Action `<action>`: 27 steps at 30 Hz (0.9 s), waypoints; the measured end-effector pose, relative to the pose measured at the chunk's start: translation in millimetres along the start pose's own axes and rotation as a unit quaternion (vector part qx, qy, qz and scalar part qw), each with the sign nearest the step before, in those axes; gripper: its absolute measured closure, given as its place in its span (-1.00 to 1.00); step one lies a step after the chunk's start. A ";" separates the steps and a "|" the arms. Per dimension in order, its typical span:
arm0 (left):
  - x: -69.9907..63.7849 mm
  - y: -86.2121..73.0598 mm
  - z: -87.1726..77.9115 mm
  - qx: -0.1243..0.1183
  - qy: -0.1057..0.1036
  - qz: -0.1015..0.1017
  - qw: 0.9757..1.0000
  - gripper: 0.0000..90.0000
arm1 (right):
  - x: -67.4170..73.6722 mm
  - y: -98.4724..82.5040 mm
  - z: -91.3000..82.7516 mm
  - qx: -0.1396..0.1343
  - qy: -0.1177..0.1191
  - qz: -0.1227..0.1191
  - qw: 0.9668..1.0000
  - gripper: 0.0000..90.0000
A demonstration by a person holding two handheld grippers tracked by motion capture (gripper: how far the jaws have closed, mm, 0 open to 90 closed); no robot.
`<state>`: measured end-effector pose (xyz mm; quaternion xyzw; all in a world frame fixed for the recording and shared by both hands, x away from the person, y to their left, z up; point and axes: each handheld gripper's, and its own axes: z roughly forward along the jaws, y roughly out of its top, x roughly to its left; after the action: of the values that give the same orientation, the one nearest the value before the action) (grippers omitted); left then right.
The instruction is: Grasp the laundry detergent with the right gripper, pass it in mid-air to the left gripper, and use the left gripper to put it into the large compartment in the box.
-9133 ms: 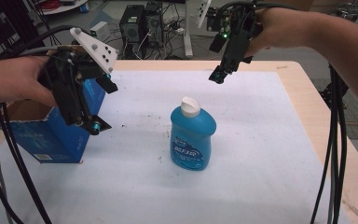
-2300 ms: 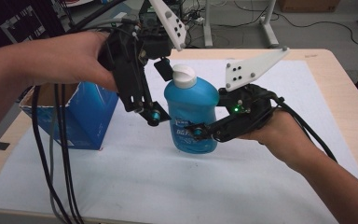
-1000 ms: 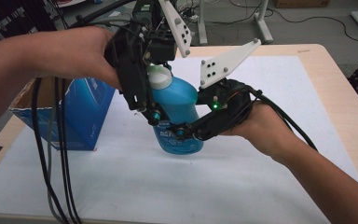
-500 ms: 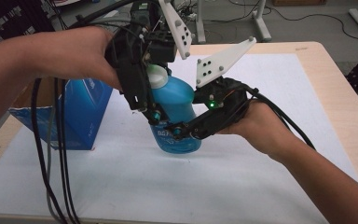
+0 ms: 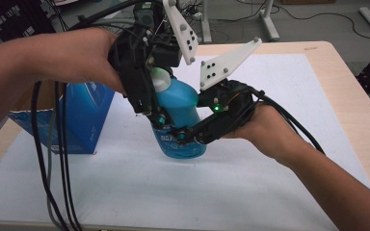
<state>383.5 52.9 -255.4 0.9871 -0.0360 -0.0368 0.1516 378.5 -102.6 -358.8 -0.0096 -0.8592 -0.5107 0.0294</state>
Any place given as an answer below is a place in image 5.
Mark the person's left hand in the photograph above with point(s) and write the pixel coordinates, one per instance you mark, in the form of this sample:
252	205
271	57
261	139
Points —
90	54

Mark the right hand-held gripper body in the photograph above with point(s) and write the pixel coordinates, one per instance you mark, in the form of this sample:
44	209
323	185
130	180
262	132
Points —
234	96

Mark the blue cardboard box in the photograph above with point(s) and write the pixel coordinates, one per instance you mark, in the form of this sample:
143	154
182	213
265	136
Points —
83	109

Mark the white mat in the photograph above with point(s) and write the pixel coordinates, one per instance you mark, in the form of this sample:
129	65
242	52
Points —
237	192

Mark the black equipment with white marks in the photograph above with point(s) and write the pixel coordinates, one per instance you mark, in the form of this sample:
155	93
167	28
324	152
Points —
9	19

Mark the blue bottle with white cap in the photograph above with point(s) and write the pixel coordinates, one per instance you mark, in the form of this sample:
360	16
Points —
176	96

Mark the white stand leg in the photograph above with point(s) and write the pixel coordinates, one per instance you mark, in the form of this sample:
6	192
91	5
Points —
268	22
206	22

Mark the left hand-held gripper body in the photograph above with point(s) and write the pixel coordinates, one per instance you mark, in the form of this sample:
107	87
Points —
135	48

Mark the person's right hand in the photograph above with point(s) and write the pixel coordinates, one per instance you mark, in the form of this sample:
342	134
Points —
266	131

